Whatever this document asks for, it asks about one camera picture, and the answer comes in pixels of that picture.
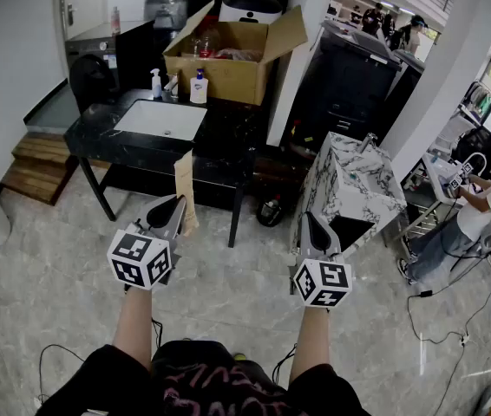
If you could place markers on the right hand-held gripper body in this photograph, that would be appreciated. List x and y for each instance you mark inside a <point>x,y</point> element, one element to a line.
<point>321,271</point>

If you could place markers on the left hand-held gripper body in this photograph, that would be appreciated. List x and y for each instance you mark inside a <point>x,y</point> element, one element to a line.
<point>159,232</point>

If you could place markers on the kraft paper toothbrush packet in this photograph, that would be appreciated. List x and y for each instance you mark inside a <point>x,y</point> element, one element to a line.
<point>185,184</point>

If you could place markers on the person's left forearm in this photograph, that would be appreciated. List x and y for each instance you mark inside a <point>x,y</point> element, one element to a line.
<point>132,327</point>

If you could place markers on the person's right forearm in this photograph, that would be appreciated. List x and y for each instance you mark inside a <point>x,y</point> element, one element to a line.
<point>312,345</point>

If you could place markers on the black round container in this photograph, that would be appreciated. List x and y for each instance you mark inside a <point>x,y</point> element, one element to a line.
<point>270,212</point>

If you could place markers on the white marble vanity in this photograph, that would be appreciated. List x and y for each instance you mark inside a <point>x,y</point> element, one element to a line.
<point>336,189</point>

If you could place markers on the black marble vanity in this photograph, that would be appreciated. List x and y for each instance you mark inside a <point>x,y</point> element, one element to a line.
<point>224,145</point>

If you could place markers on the white rectangular sink basin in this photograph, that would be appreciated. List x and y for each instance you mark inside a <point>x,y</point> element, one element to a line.
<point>163,119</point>

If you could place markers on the chrome curved faucet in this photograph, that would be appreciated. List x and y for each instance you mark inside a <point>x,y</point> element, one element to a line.
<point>368,142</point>

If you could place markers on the wooden steps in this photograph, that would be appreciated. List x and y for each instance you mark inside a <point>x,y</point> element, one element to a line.
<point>37,167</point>

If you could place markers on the chrome square faucet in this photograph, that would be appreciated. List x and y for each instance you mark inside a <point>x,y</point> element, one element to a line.
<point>172,87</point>

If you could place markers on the small clear pump bottle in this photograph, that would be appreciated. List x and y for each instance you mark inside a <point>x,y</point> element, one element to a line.
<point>156,86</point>

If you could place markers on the white soap bottle blue pump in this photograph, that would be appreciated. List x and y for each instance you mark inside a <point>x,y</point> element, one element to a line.
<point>198,90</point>

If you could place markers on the person's black printed shirt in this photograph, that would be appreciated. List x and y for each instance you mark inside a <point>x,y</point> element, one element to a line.
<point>202,384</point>

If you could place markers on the white power plug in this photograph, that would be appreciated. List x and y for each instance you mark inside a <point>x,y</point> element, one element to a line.
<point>465,339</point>

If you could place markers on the open cardboard box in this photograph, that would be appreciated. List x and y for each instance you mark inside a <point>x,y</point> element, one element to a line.
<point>228,80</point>

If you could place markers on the black washing machine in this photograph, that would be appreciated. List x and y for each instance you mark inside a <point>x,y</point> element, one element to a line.
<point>93,76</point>

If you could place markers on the black trash bin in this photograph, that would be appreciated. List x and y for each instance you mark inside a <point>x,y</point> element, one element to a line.
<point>345,85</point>

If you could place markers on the red plastic bag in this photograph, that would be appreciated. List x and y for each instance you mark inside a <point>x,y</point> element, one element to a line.
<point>239,54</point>

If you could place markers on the clear plastic bottle red cap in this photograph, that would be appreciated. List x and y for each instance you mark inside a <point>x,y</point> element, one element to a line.
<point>206,41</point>

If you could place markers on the pink bottle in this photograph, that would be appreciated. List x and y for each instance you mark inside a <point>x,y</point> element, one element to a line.
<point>115,22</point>

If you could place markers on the large grey water jug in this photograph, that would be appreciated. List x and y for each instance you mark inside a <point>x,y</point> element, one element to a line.
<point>165,9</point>

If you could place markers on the clothes rack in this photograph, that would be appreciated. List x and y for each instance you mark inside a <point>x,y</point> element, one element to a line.
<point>479,100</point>

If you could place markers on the metal frame table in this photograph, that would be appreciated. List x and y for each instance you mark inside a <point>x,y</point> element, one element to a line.
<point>434,176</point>

